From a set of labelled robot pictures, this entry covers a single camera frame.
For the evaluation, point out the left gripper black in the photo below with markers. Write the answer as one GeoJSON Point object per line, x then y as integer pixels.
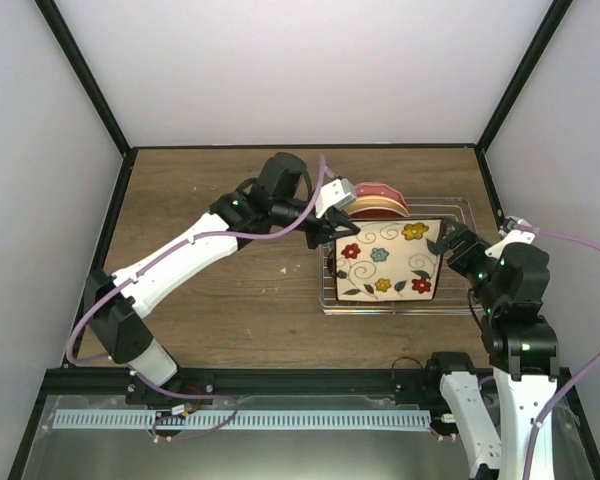
{"type": "Point", "coordinates": [323, 231]}

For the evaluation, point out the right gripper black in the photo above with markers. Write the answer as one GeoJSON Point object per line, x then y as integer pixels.
{"type": "Point", "coordinates": [462, 234]}

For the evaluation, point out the square floral plate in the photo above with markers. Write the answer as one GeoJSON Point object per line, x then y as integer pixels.
{"type": "Point", "coordinates": [388, 261]}

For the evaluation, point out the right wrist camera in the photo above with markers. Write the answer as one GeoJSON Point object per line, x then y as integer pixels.
{"type": "Point", "coordinates": [512, 230]}

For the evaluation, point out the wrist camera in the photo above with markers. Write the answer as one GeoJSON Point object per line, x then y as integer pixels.
{"type": "Point", "coordinates": [512, 230]}
{"type": "Point", "coordinates": [338, 194]}

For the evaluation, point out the yellow round plate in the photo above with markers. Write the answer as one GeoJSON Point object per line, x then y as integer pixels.
{"type": "Point", "coordinates": [376, 207]}

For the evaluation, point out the white slotted cable duct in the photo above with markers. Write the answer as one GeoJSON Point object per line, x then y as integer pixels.
{"type": "Point", "coordinates": [270, 420]}

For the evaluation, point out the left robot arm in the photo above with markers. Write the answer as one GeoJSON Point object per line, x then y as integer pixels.
{"type": "Point", "coordinates": [280, 200]}

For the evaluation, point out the black frame rail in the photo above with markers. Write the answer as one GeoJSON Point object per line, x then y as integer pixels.
{"type": "Point", "coordinates": [407, 385]}

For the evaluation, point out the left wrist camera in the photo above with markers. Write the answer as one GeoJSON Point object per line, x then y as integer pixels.
{"type": "Point", "coordinates": [338, 194]}

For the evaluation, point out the wire dish rack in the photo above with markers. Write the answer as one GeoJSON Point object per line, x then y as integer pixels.
{"type": "Point", "coordinates": [450, 295]}

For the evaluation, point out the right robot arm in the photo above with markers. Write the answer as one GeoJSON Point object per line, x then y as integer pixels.
{"type": "Point", "coordinates": [508, 280]}

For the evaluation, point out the pink polka dot plate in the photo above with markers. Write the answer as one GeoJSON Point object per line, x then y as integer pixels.
{"type": "Point", "coordinates": [381, 190]}

